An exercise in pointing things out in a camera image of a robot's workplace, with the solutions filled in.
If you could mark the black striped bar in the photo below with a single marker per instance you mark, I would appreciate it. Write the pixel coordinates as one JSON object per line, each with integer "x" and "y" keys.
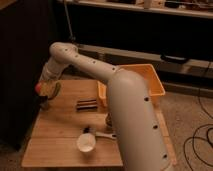
{"x": 90, "y": 104}

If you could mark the green cucumber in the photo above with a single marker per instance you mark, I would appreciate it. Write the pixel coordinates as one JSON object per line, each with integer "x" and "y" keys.
{"x": 56, "y": 90}

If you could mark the glass jar of nuts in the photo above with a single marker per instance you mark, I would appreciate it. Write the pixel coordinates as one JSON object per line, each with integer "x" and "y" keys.
{"x": 108, "y": 121}

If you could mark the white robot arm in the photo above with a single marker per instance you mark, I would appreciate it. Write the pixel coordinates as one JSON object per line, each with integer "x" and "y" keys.
{"x": 139, "y": 137}

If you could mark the yellow plastic bin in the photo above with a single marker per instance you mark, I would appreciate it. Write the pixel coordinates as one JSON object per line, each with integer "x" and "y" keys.
{"x": 148, "y": 72}

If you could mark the small metal cup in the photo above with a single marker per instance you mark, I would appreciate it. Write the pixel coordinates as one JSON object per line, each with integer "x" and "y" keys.
{"x": 44, "y": 102}

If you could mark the grey wall shelf rail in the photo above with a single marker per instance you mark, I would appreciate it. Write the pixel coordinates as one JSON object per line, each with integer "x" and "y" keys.
{"x": 163, "y": 63}

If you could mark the white paper cup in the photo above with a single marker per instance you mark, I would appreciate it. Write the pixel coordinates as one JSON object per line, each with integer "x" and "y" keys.
{"x": 86, "y": 142}

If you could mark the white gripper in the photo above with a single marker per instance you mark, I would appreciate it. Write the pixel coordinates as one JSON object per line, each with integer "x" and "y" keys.
{"x": 52, "y": 70}

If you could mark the red yellow apple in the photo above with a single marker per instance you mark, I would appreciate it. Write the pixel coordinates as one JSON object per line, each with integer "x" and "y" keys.
{"x": 38, "y": 88}

